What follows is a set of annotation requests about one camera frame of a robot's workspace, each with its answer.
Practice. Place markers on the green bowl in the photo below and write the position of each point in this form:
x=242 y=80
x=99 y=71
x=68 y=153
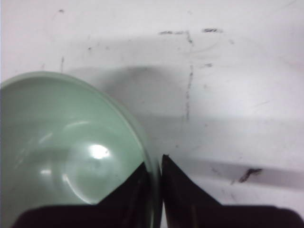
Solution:
x=63 y=142

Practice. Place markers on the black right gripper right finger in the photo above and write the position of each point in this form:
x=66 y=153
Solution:
x=189 y=206

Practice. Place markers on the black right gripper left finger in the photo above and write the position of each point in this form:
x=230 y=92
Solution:
x=128 y=206

